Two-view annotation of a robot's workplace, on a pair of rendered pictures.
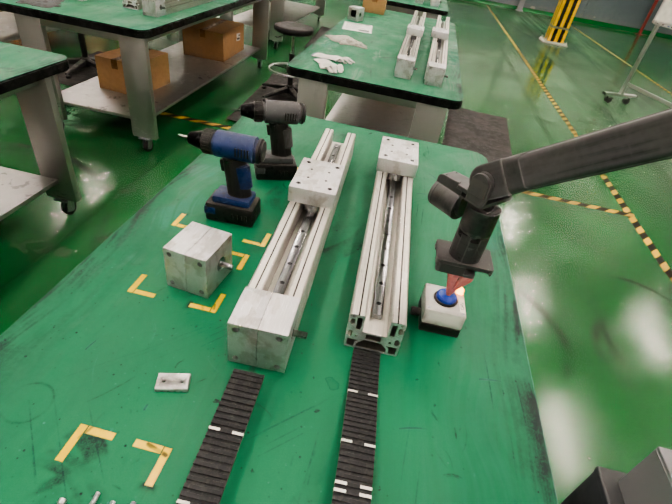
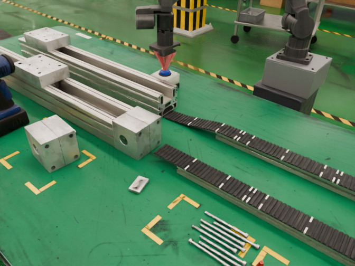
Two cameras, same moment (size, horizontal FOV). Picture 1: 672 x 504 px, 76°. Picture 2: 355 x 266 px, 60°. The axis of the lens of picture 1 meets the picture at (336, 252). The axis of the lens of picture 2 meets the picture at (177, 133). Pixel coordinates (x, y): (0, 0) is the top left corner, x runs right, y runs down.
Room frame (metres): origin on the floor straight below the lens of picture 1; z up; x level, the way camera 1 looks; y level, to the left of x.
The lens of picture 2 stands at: (0.02, 0.62, 1.34)
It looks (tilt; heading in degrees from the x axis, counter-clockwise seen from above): 36 degrees down; 304
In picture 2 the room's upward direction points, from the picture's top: 1 degrees clockwise
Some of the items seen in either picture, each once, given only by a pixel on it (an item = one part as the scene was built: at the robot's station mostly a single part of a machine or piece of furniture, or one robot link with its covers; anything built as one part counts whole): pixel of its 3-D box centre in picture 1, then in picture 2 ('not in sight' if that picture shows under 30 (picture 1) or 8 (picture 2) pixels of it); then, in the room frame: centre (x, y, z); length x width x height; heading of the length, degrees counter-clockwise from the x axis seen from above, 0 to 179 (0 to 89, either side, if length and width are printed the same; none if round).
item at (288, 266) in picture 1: (315, 203); (45, 86); (0.95, 0.07, 0.82); 0.80 x 0.10 x 0.09; 177
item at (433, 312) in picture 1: (437, 308); (163, 81); (0.65, -0.22, 0.81); 0.10 x 0.08 x 0.06; 87
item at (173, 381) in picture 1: (173, 382); (139, 184); (0.40, 0.22, 0.78); 0.05 x 0.03 x 0.01; 101
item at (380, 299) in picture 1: (388, 219); (88, 68); (0.94, -0.12, 0.82); 0.80 x 0.10 x 0.09; 177
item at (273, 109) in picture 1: (266, 139); not in sight; (1.13, 0.25, 0.89); 0.20 x 0.08 x 0.22; 109
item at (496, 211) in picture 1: (477, 216); (163, 20); (0.65, -0.23, 1.03); 0.07 x 0.06 x 0.07; 42
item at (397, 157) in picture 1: (397, 160); (47, 41); (1.19, -0.13, 0.87); 0.16 x 0.11 x 0.07; 177
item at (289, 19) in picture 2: not in sight; (297, 27); (0.30, -0.54, 1.00); 0.09 x 0.05 x 0.10; 42
